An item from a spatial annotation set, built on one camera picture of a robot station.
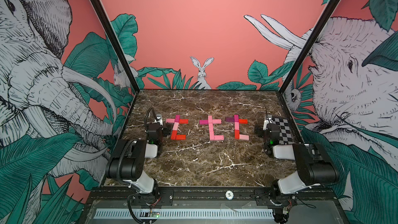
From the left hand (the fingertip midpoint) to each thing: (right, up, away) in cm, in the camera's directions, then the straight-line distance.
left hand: (160, 120), depth 95 cm
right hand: (+66, 0, 0) cm, 66 cm away
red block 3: (+54, -2, +8) cm, 55 cm away
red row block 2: (+48, -9, +1) cm, 49 cm away
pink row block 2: (+32, -9, +1) cm, 33 cm away
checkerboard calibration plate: (+79, -8, 0) cm, 79 cm away
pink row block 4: (+52, -11, 0) cm, 53 cm away
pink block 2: (+9, -4, +4) cm, 11 cm away
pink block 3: (+32, 0, +9) cm, 33 cm away
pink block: (+5, -1, +7) cm, 9 cm away
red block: (+14, -2, +10) cm, 17 cm away
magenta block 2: (+27, -2, +8) cm, 29 cm away
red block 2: (+9, -8, +1) cm, 12 cm away
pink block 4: (+49, -4, +6) cm, 50 cm away
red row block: (+13, -11, +1) cm, 17 cm away
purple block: (+45, 0, +9) cm, 46 cm away
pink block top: (+36, -2, +7) cm, 37 cm away
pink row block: (+32, -5, +6) cm, 33 cm away
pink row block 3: (+37, -11, 0) cm, 38 cm away
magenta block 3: (+49, 0, +9) cm, 50 cm away
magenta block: (+9, 0, +9) cm, 13 cm away
